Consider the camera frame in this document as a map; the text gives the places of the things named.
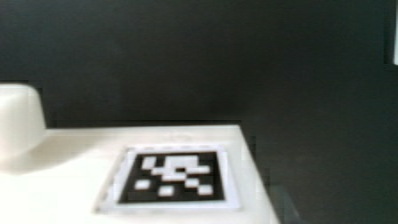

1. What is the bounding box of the white front drawer box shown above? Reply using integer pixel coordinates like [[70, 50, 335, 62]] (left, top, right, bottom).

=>
[[0, 125, 280, 224]]

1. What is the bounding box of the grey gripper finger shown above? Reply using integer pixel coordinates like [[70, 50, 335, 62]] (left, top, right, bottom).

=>
[[0, 84, 47, 160]]

